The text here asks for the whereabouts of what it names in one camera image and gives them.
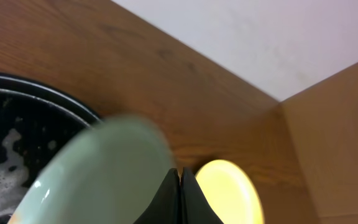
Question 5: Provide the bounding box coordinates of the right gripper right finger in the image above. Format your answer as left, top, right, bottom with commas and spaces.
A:
180, 167, 223, 224

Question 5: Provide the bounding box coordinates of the black round tray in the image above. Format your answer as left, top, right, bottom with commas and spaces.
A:
0, 72, 101, 223

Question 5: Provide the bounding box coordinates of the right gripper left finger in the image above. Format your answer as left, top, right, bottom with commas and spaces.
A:
134, 168, 181, 224

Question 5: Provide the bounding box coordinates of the light blue plate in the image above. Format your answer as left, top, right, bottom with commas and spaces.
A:
10, 116, 175, 223

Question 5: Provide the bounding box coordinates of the yellow plate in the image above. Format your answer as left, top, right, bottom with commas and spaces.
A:
196, 159, 265, 224

